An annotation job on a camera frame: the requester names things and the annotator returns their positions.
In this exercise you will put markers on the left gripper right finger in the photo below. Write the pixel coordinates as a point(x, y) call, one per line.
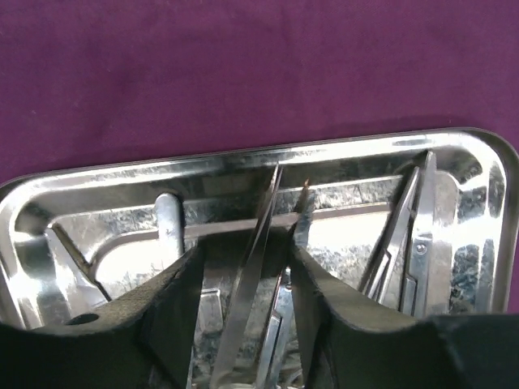
point(347, 340)

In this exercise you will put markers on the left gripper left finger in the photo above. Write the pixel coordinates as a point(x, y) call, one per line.
point(142, 339)

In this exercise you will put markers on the pointed steel tweezers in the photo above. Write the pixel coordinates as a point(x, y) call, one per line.
point(277, 333)
point(245, 287)

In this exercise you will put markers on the steel serrated forceps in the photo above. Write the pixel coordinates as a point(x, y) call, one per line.
point(76, 277)

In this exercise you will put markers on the purple cloth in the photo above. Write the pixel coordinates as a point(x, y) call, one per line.
point(95, 82)

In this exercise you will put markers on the steel surgical scissors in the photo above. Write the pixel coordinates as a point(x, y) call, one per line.
point(426, 276)

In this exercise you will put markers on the steel needle holder clamp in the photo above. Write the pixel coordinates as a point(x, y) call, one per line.
point(378, 273)

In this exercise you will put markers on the steel instrument tray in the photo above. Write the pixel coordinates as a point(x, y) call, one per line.
point(109, 214)

